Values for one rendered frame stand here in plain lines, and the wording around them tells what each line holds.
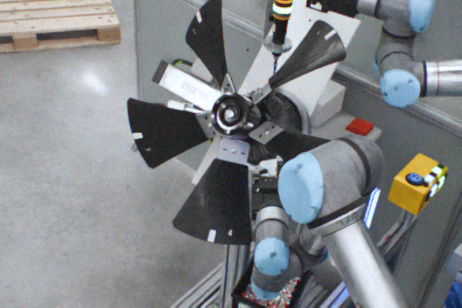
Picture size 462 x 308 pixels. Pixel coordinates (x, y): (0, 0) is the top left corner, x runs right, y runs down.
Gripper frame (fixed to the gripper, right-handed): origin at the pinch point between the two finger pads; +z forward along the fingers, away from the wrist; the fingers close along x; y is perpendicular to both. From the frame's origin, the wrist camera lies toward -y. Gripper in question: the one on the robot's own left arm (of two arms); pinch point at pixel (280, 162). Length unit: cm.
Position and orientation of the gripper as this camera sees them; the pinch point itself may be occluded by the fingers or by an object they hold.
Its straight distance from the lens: 163.1
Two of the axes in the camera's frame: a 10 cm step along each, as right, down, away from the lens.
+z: 0.1, -6.5, 7.6
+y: -10.0, 0.0, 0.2
